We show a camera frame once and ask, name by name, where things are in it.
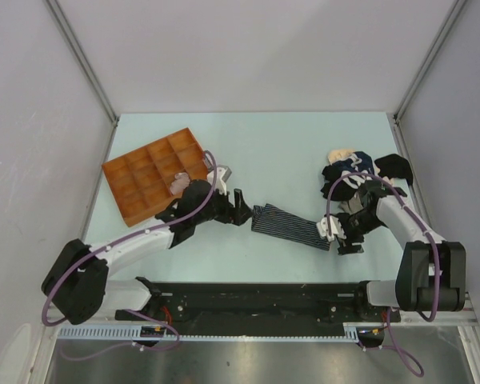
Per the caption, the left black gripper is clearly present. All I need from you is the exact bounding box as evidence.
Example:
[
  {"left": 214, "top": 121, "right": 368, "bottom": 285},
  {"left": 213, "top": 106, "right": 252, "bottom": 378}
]
[{"left": 192, "top": 184, "right": 253, "bottom": 226}]

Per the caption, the striped navy underwear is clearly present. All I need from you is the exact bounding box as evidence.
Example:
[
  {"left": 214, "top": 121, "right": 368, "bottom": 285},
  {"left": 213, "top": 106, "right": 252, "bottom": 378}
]
[{"left": 251, "top": 204, "right": 330, "bottom": 251}]

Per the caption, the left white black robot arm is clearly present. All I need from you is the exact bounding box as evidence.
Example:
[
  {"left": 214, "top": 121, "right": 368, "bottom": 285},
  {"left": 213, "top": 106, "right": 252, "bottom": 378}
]
[{"left": 41, "top": 180, "right": 252, "bottom": 326}]

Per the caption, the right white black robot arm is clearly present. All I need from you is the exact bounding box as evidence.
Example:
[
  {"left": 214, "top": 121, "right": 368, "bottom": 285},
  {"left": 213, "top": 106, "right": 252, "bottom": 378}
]
[{"left": 324, "top": 181, "right": 466, "bottom": 322}]

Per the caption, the grey underwear in pile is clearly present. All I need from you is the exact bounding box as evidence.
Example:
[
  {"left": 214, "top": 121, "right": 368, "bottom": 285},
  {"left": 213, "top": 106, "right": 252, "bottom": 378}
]
[{"left": 339, "top": 192, "right": 363, "bottom": 214}]

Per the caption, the navy white underwear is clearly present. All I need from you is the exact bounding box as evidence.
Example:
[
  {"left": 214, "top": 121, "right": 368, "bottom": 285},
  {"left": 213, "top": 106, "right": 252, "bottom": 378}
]
[{"left": 321, "top": 150, "right": 379, "bottom": 202}]

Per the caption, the black underwear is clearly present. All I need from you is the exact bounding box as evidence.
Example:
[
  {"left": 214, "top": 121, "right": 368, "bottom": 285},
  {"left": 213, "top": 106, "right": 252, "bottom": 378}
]
[{"left": 374, "top": 154, "right": 414, "bottom": 186}]

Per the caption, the cream underwear in pile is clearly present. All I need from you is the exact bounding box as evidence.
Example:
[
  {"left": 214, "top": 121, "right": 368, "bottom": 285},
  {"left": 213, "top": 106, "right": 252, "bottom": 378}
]
[{"left": 327, "top": 149, "right": 355, "bottom": 164}]

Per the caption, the orange compartment tray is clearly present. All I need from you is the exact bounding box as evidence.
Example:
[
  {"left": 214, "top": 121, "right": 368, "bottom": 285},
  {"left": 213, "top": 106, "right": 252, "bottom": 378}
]
[{"left": 102, "top": 128, "right": 209, "bottom": 227}]

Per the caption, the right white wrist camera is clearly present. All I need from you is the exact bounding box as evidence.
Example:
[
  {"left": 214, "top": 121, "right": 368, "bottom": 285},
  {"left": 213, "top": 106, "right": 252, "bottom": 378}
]
[{"left": 316, "top": 215, "right": 344, "bottom": 242}]

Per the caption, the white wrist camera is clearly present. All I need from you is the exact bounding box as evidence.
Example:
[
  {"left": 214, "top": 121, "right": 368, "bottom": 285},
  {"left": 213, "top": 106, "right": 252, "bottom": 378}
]
[
  {"left": 206, "top": 165, "right": 232, "bottom": 195},
  {"left": 316, "top": 215, "right": 344, "bottom": 242}
]

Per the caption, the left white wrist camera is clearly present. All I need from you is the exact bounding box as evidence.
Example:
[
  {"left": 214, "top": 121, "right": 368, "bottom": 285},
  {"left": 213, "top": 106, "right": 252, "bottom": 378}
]
[{"left": 206, "top": 165, "right": 232, "bottom": 195}]

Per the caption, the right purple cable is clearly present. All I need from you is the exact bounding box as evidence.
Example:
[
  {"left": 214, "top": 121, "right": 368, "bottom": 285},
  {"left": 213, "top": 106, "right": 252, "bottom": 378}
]
[{"left": 326, "top": 171, "right": 443, "bottom": 378}]

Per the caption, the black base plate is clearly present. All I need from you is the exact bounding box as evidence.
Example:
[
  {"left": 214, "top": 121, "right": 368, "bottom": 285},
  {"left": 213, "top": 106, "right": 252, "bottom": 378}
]
[{"left": 113, "top": 280, "right": 385, "bottom": 335}]

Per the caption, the white slotted cable duct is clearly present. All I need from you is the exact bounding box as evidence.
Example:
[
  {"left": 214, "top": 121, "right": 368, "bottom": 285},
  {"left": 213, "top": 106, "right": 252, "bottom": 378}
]
[{"left": 58, "top": 322, "right": 385, "bottom": 345}]

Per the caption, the right aluminium frame post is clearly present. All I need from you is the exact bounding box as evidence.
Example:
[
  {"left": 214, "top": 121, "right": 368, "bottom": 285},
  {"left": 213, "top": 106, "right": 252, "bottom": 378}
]
[{"left": 392, "top": 0, "right": 470, "bottom": 123}]

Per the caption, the aluminium frame post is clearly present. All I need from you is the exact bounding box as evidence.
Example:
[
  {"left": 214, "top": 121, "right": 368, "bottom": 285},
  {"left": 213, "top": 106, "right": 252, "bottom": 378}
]
[
  {"left": 392, "top": 0, "right": 470, "bottom": 123},
  {"left": 43, "top": 0, "right": 119, "bottom": 128}
]

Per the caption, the left aluminium frame post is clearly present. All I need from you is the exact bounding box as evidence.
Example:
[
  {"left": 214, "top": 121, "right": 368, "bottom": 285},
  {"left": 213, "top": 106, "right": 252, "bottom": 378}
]
[{"left": 43, "top": 0, "right": 119, "bottom": 128}]

